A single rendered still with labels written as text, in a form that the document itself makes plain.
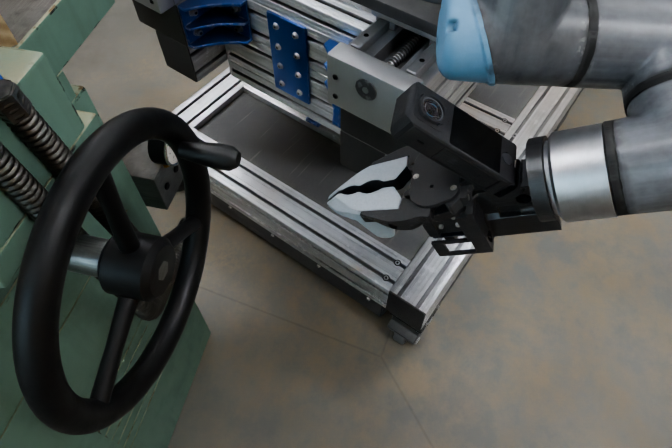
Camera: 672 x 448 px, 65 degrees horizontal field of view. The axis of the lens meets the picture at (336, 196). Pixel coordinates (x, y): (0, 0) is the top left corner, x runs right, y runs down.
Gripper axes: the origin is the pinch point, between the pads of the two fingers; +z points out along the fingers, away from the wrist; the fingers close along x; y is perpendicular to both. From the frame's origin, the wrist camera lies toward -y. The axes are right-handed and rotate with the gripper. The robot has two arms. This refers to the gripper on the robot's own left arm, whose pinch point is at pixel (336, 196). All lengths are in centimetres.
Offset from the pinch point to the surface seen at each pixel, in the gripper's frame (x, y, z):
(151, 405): -12, 37, 60
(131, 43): 108, 20, 129
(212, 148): -1.0, -10.5, 7.3
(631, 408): 14, 103, -16
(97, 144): -9.2, -19.9, 6.6
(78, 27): 13.6, -20.9, 26.7
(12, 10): 10.1, -26.4, 28.2
